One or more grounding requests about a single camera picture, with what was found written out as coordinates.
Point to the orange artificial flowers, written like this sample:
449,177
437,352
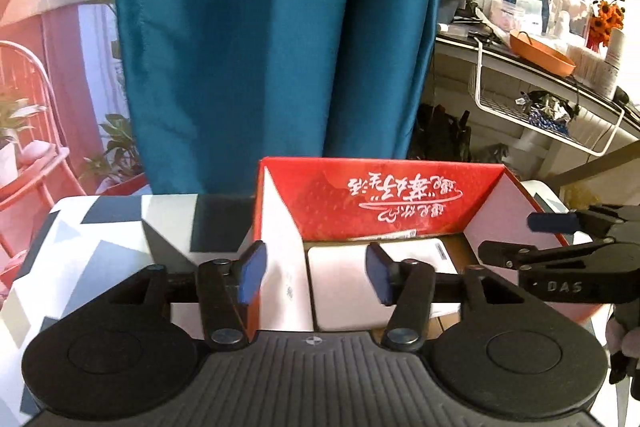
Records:
606,19

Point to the person's right hand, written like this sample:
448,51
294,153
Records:
630,341

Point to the white flat card box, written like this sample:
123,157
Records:
425,252

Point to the cotton swab box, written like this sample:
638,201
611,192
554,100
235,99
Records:
586,64

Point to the red strawberry print cardboard box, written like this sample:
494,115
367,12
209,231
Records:
400,202

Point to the teal curtain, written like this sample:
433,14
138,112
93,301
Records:
270,32

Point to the snack packets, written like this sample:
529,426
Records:
545,112

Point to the orange oval bowl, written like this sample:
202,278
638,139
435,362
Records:
542,54

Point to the white charger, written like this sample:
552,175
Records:
345,287

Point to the wall poster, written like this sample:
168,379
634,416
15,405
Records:
55,72

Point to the geometric patterned tablecloth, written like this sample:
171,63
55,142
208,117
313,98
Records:
85,267

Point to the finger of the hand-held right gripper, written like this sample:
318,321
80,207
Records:
552,222
505,253

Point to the blue and white box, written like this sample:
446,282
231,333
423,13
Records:
522,4

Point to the white printed cup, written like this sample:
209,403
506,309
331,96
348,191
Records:
611,67

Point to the dark desk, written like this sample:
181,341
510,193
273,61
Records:
505,64

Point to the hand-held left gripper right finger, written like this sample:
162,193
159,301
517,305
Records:
378,274

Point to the clear plastic bottle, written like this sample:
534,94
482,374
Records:
570,7

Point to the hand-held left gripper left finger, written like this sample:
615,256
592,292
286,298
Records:
251,271

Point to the black bag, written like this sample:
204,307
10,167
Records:
442,134

